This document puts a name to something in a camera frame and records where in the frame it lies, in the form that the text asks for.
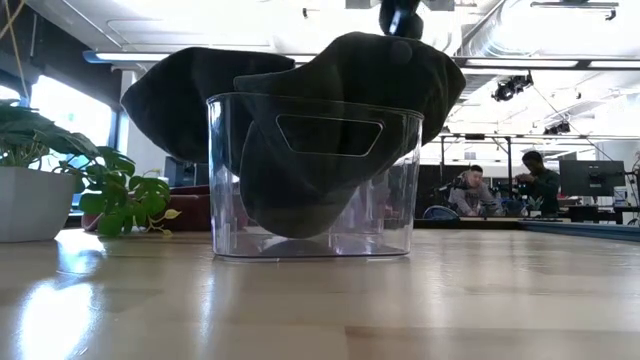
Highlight silver ventilation duct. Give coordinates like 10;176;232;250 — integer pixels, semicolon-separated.
457;0;621;59

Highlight black background rack frame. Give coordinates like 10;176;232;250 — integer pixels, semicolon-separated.
438;132;599;176

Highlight person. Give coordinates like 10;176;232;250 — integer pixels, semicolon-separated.
513;149;562;217
446;163;503;218

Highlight green leafy plant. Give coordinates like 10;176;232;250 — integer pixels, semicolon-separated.
0;98;182;239

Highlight black monitor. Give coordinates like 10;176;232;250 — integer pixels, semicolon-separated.
163;155;211;189
558;159;627;198

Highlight dark red couch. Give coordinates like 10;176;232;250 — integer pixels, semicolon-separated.
81;183;212;233

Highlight clear plastic bin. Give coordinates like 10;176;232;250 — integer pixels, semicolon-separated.
207;92;425;261

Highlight white plant pot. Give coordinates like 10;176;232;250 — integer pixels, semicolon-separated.
0;166;77;244

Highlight blue office chair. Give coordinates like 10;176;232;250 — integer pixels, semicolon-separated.
422;205;461;222

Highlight olive green hat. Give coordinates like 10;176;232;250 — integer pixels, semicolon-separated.
233;31;468;240

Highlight yellow cable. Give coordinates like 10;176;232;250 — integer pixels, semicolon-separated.
0;0;27;101

